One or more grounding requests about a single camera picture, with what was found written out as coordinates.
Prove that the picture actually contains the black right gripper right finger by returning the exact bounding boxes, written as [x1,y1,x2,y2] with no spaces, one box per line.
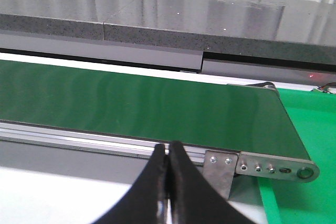
[169,141,253,223]

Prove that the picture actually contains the metal conveyor support bracket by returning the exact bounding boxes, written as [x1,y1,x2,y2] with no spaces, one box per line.
[202,150,238,200]

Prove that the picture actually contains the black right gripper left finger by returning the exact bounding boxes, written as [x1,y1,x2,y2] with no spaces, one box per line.
[94,144,167,223]

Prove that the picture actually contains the wires with red light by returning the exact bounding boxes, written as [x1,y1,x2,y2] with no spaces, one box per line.
[311,73,336,94]

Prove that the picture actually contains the green conveyor belt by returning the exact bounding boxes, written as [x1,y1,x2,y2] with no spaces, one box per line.
[1,60,309,159]

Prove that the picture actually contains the grey stone countertop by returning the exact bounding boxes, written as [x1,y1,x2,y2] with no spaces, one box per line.
[1,0,335,85]

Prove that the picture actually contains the bright green tray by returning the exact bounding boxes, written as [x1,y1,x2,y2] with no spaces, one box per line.
[258,89,335,223]

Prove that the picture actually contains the aluminium conveyor frame rail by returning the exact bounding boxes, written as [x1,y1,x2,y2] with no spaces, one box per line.
[1,120,320,183]

